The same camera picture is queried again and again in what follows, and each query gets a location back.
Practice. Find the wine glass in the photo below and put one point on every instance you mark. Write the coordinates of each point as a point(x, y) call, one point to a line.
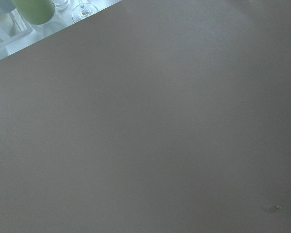
point(83, 10)

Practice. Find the green cup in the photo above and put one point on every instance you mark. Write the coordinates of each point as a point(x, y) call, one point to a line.
point(36, 12)

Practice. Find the light blue cup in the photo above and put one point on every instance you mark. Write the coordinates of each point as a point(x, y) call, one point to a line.
point(6, 6)

